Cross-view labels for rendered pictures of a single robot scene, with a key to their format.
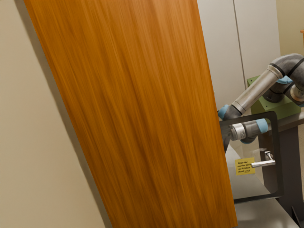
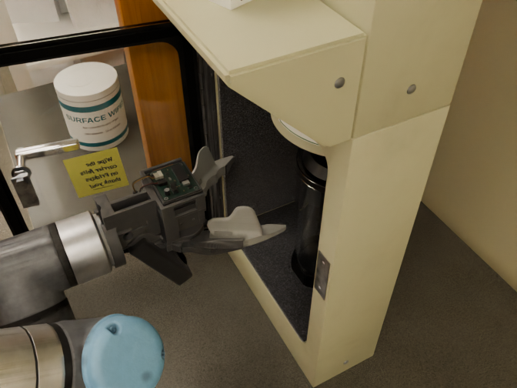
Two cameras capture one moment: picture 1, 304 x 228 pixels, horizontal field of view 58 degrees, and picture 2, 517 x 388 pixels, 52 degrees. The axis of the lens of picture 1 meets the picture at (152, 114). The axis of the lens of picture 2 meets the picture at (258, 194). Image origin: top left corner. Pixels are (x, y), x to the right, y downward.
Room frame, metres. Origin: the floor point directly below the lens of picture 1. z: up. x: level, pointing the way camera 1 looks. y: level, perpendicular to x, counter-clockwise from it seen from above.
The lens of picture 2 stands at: (1.56, -0.36, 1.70)
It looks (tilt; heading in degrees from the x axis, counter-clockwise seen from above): 45 degrees down; 152
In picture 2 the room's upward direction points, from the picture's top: straight up
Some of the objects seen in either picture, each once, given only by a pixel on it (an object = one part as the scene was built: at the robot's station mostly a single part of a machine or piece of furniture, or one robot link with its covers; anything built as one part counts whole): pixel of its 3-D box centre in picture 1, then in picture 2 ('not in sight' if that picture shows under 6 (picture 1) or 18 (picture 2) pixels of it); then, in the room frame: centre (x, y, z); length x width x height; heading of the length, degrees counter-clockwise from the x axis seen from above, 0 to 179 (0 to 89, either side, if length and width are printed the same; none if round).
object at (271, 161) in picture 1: (262, 161); not in sight; (0.90, -0.37, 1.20); 0.10 x 0.05 x 0.03; 81
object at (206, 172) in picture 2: not in sight; (206, 165); (1.07, -0.19, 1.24); 0.09 x 0.03 x 0.06; 125
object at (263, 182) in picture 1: (241, 162); (101, 163); (0.94, -0.30, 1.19); 0.30 x 0.01 x 0.40; 81
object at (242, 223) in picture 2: not in sight; (246, 222); (1.18, -0.18, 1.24); 0.09 x 0.03 x 0.06; 56
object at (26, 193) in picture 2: not in sight; (25, 189); (0.94, -0.41, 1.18); 0.02 x 0.02 x 0.06; 81
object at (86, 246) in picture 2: not in sight; (86, 243); (1.12, -0.36, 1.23); 0.08 x 0.05 x 0.08; 1
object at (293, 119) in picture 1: (275, 117); not in sight; (1.75, -0.84, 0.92); 0.32 x 0.32 x 0.04; 6
